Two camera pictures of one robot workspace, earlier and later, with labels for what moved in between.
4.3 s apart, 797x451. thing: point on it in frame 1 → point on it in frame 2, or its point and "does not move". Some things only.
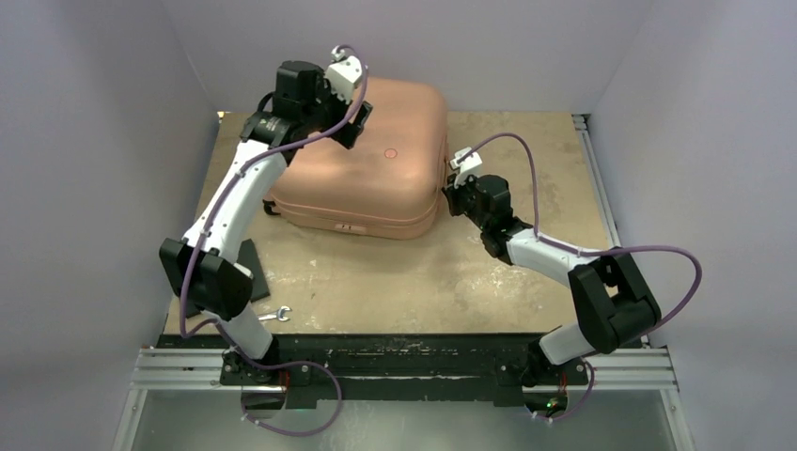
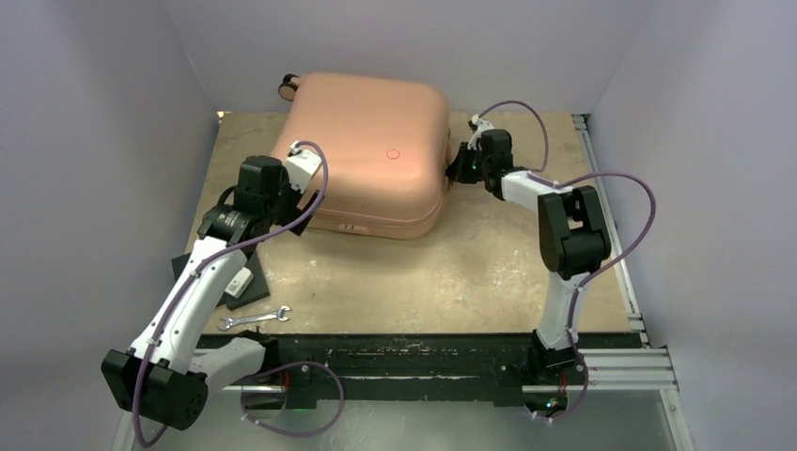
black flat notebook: (247, 259) does not move
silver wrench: (277, 315) does not move
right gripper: (454, 194) → (459, 172)
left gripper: (348, 135) → (293, 211)
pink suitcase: (389, 184) does not move
